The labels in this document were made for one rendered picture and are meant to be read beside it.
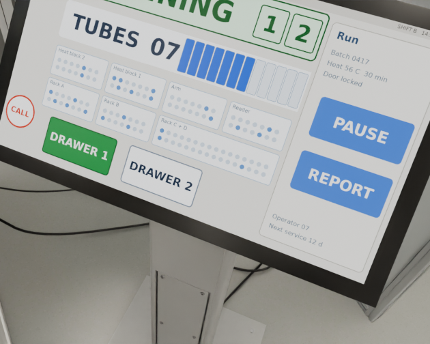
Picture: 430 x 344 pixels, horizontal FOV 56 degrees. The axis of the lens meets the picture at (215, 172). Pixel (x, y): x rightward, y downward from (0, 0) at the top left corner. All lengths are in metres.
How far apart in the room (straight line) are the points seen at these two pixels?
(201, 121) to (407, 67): 0.22
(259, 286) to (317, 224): 1.12
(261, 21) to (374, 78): 0.13
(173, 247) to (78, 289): 0.84
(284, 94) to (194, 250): 0.36
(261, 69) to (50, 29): 0.26
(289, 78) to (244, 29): 0.07
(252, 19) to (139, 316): 1.14
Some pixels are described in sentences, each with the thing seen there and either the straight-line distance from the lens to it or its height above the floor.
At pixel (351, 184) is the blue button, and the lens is 0.45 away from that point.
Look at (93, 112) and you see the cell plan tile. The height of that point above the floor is 1.04.
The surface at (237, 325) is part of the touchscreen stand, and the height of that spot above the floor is 0.03.
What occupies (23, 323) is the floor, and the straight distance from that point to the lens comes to 1.53.
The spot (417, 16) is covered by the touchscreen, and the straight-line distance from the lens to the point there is 0.48.
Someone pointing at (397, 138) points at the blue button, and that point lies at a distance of 0.46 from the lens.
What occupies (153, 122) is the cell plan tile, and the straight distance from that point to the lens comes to 0.48.
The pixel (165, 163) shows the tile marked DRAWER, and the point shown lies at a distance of 0.47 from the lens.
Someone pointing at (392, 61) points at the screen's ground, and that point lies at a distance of 0.47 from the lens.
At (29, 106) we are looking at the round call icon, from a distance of 0.56.
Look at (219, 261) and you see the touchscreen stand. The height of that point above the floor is 0.74.
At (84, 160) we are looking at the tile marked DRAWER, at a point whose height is 0.99.
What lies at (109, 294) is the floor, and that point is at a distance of 1.52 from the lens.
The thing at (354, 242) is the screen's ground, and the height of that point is 1.01.
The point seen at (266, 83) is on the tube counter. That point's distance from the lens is 0.45.
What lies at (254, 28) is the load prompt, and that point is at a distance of 0.47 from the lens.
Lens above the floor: 1.36
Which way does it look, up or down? 47 degrees down
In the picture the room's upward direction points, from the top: 9 degrees clockwise
